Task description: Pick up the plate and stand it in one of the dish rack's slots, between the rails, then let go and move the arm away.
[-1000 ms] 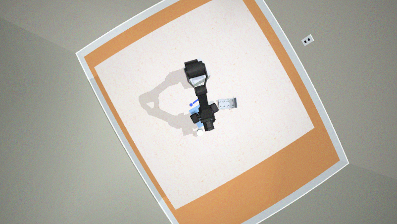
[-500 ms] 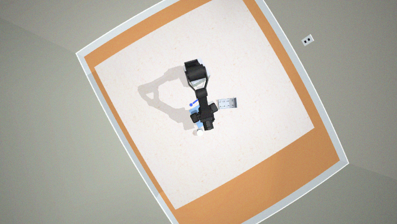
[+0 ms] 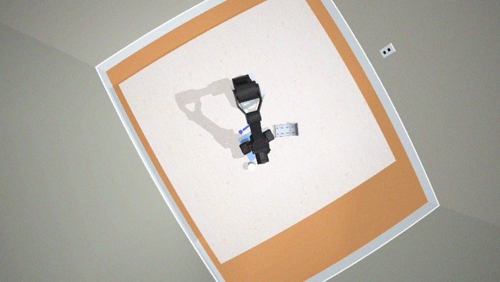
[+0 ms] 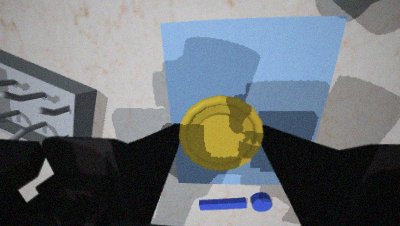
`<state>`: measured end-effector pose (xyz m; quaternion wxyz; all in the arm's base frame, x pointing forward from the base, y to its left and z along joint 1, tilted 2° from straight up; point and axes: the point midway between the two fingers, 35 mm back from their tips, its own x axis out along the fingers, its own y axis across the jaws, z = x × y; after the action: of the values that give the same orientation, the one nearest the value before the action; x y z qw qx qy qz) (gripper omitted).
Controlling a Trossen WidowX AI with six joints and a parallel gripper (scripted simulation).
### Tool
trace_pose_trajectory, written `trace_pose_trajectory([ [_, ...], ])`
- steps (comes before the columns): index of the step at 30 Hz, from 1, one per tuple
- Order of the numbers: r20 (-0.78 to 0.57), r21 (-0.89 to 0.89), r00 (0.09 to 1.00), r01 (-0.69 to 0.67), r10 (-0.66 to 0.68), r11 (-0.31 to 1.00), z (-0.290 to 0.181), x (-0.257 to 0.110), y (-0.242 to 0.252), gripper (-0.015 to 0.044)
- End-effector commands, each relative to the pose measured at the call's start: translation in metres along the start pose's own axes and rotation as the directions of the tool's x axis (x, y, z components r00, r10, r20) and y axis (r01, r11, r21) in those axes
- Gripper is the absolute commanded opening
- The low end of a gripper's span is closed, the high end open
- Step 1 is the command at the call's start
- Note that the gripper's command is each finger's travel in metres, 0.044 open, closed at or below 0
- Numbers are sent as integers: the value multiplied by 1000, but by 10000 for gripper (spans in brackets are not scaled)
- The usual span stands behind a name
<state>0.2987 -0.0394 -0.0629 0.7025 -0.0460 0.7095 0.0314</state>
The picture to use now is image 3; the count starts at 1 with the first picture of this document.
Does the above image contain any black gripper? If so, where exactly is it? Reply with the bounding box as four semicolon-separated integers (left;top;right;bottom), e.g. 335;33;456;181
239;129;274;155

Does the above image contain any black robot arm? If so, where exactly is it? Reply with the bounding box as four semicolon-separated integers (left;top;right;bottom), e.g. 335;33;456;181
232;75;271;165

